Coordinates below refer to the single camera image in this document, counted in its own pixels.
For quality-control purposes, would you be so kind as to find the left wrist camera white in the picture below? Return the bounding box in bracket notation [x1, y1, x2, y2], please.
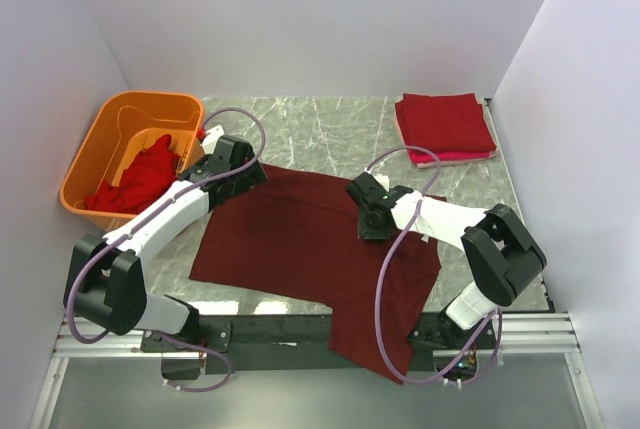
[197, 125, 225, 154]

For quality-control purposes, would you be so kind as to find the orange plastic basket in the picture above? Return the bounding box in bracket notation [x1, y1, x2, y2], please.
[59, 91, 204, 231]

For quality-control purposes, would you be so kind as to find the folded dark red shirt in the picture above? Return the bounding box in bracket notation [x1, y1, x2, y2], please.
[395, 93, 496, 153]

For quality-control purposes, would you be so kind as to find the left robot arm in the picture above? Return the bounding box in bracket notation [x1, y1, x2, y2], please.
[64, 136, 267, 344]

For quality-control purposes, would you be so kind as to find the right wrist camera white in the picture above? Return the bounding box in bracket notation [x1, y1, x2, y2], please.
[373, 174, 390, 191]

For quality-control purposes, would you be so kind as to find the dark red t shirt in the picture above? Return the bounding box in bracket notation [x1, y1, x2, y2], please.
[188, 162, 447, 386]

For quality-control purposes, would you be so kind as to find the bright red shirt in basket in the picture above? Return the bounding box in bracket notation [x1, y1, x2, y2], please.
[84, 134, 180, 215]

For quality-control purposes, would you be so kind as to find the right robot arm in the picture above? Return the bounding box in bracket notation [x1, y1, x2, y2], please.
[346, 172, 547, 335]

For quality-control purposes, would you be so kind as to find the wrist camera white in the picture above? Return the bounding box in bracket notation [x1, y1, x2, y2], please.
[197, 125, 225, 154]
[373, 174, 390, 191]

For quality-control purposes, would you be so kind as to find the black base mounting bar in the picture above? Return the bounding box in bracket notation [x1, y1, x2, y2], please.
[140, 312, 499, 382]

